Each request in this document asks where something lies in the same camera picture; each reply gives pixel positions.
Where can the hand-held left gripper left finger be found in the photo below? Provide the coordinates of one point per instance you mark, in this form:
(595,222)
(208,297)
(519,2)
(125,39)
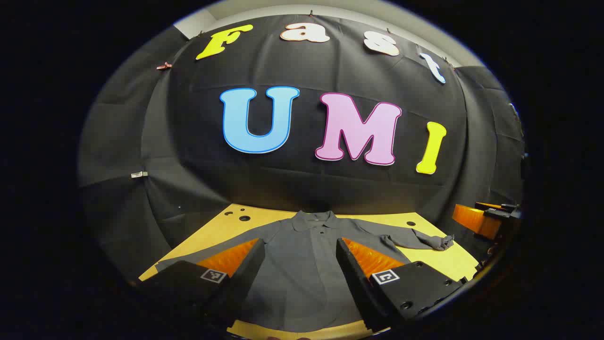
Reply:
(245,274)

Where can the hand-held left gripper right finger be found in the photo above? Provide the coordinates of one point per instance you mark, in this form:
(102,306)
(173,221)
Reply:
(354,278)

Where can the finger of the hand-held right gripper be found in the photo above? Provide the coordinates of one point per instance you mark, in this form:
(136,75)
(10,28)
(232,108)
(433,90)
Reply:
(476,221)

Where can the grey long-sleeved shirt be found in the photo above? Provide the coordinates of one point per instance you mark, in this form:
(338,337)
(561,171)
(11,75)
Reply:
(306,264)

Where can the black backdrop cloth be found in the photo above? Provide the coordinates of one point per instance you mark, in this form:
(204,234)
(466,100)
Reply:
(302,184)

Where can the silver metal clip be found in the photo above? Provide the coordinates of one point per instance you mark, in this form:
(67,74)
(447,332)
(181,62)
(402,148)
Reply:
(139,174)

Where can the copper metal clip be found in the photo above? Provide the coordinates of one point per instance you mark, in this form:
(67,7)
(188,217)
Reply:
(164,66)

